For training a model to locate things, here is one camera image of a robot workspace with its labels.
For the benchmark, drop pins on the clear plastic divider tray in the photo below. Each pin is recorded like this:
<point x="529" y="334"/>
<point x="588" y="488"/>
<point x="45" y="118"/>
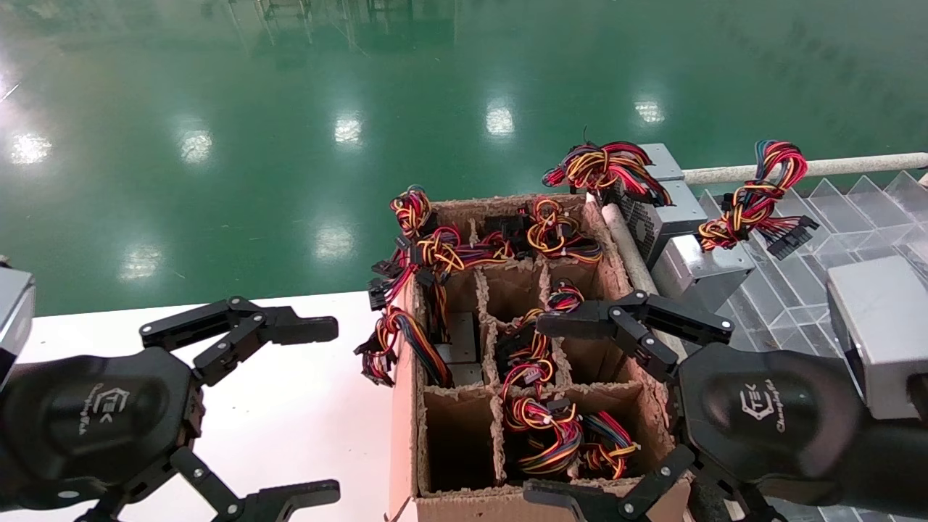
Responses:
<point x="797" y="304"/>

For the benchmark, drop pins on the white frame pipe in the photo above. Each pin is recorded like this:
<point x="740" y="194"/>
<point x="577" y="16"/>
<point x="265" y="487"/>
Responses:
<point x="627" y="246"/>
<point x="855" y="165"/>

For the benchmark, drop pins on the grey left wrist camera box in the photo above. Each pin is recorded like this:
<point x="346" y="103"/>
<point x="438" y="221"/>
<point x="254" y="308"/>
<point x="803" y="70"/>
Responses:
<point x="14" y="319"/>

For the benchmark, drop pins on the brown cardboard divider box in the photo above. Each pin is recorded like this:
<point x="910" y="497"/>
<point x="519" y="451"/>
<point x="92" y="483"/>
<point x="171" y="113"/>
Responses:
<point x="464" y="435"/>

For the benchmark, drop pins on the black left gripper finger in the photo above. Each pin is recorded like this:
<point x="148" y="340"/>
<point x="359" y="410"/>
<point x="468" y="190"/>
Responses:
<point x="297" y="330"/>

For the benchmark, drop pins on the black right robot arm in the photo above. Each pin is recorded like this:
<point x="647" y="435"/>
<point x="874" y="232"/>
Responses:
<point x="899" y="471"/>

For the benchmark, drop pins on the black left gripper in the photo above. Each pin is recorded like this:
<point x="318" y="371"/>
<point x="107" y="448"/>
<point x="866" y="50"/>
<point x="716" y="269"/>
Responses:
<point x="94" y="420"/>

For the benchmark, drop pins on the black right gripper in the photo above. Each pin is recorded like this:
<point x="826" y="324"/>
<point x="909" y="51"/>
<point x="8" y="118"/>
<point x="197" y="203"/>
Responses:
<point x="768" y="413"/>

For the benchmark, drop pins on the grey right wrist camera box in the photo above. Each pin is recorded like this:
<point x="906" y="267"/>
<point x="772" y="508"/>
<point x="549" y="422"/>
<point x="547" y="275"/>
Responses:
<point x="881" y="333"/>

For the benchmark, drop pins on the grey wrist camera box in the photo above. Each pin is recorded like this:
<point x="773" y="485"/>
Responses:
<point x="14" y="319"/>
<point x="881" y="333"/>

